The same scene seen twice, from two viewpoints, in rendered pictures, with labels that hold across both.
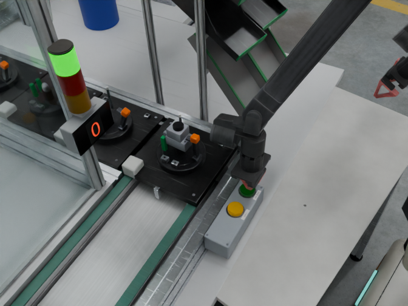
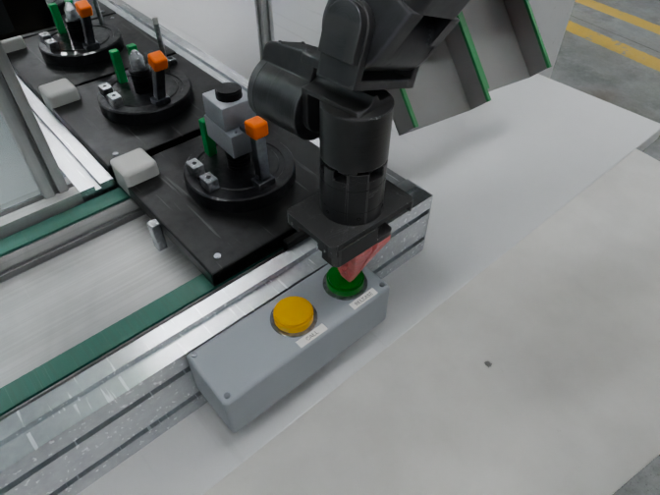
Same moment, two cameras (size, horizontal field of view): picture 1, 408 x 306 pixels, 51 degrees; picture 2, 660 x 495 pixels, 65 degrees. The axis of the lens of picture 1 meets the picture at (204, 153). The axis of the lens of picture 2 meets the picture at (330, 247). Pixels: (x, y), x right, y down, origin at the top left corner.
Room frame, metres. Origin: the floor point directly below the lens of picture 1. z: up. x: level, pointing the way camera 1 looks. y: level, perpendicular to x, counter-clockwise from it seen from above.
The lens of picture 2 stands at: (0.34, -0.20, 1.38)
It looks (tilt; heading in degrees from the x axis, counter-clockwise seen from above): 45 degrees down; 17
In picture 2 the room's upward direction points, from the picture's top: straight up
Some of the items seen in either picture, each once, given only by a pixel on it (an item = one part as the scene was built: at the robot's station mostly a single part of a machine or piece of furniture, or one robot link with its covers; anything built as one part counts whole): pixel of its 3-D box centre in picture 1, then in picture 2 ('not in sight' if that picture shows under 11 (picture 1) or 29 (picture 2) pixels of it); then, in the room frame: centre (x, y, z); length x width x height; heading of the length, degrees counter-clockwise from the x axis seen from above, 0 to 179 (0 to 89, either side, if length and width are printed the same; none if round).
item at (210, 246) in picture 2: (181, 158); (242, 183); (0.81, 0.06, 0.96); 0.24 x 0.24 x 0.02; 58
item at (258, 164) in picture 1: (251, 158); (352, 188); (0.68, -0.11, 1.09); 0.10 x 0.07 x 0.07; 148
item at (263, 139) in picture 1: (250, 140); (350, 125); (0.68, -0.11, 1.15); 0.07 x 0.06 x 0.07; 64
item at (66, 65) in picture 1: (64, 59); not in sight; (0.71, 0.27, 1.38); 0.05 x 0.05 x 0.05
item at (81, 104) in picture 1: (77, 98); not in sight; (0.71, 0.27, 1.28); 0.05 x 0.05 x 0.05
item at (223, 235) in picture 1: (235, 216); (295, 334); (0.63, -0.07, 0.93); 0.21 x 0.07 x 0.06; 148
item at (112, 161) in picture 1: (107, 116); (140, 75); (0.95, 0.28, 1.01); 0.24 x 0.24 x 0.13; 58
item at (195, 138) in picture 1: (193, 145); (255, 147); (0.79, 0.03, 1.04); 0.04 x 0.02 x 0.08; 58
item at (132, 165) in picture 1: (133, 167); (136, 172); (0.78, 0.20, 0.97); 0.05 x 0.05 x 0.04; 58
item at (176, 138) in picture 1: (176, 132); (227, 112); (0.82, 0.07, 1.06); 0.08 x 0.04 x 0.07; 56
